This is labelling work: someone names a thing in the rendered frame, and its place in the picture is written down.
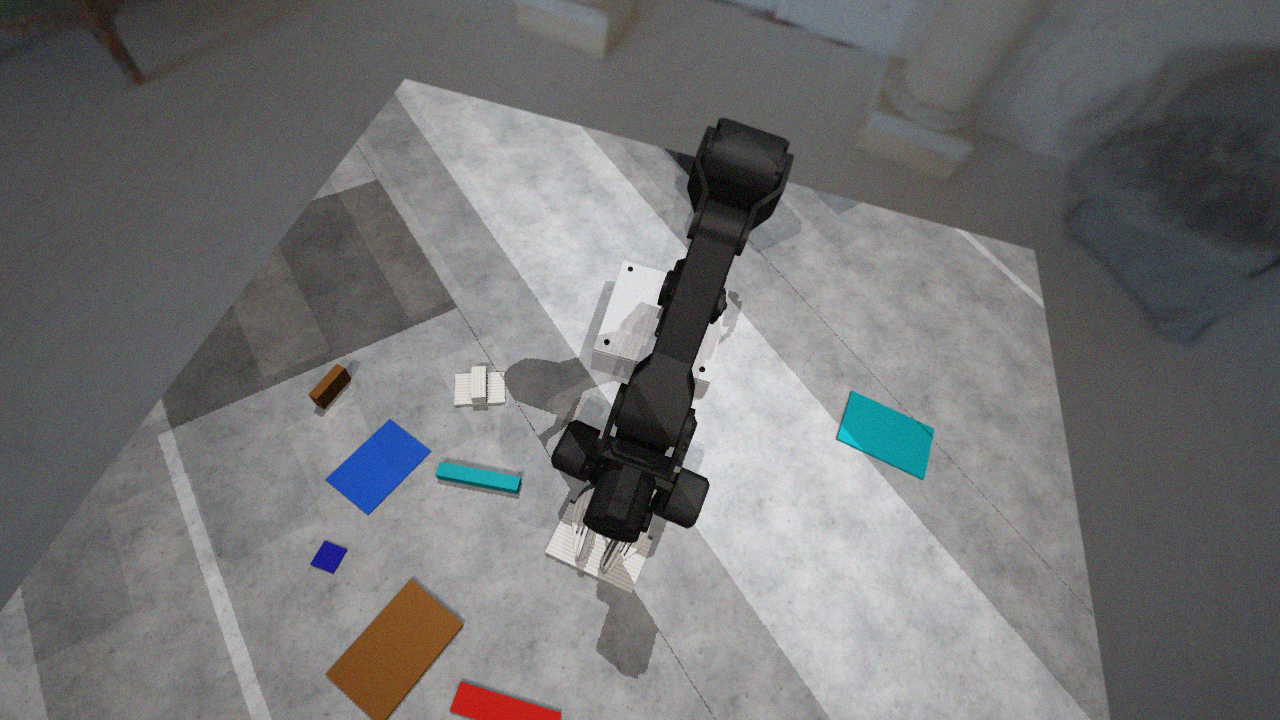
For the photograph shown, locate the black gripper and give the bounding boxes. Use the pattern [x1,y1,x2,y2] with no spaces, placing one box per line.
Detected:
[550,420,710,529]

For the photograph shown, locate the teal flat plate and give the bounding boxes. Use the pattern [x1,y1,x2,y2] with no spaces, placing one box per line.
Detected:
[837,391,934,480]

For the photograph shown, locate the brown rectangular plate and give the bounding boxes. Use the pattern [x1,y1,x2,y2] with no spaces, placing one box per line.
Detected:
[326,579,465,720]

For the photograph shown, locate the red flat rectangular plate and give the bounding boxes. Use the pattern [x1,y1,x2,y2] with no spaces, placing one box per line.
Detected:
[449,682,561,720]

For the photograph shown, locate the teal rectangular bar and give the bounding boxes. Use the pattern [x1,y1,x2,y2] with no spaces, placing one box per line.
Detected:
[435,462,521,495]

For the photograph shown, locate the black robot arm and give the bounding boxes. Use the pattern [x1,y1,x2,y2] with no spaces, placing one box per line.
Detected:
[582,118,794,543]

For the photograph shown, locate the brown rectangular block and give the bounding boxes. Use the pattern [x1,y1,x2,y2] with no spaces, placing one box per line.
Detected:
[308,364,351,410]

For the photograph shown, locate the blue flat rectangular plate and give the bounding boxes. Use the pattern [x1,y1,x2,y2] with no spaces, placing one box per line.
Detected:
[310,541,347,574]
[325,420,430,515]

